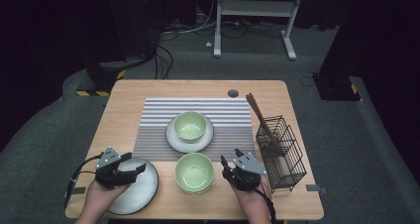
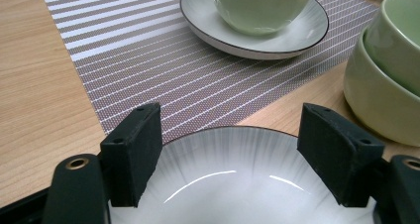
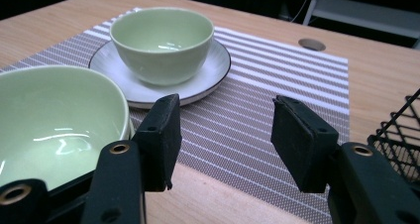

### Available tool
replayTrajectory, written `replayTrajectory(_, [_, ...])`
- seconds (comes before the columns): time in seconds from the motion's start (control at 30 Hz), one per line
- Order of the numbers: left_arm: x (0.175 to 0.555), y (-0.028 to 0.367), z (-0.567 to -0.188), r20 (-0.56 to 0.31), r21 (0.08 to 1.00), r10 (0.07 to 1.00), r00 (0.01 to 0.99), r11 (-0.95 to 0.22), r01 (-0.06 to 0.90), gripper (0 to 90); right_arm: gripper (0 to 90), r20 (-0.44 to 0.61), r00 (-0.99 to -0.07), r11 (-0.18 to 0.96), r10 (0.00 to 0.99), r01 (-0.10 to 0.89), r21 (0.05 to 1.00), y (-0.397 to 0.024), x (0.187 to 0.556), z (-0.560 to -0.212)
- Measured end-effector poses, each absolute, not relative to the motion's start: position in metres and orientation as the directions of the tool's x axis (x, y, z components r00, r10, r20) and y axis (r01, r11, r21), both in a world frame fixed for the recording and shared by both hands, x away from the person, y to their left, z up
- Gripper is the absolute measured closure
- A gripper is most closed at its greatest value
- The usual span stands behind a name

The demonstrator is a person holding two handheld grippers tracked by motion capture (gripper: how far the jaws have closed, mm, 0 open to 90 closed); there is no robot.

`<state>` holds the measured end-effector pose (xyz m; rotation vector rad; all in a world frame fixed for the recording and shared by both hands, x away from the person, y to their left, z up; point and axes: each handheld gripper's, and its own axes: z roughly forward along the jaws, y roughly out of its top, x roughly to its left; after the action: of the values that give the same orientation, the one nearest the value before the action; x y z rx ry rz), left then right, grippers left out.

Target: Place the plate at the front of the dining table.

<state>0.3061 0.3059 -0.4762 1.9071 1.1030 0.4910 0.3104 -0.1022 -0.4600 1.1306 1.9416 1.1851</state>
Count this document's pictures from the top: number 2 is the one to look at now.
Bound large pale green bowl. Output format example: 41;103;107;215
343;25;420;149

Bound striped woven placemat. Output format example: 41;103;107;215
43;0;381;145

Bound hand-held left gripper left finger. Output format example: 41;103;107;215
99;102;163;209

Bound grey dark-rimmed plate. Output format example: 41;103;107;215
179;0;331;61
108;125;378;224

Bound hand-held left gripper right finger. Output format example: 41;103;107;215
296;102;386;208

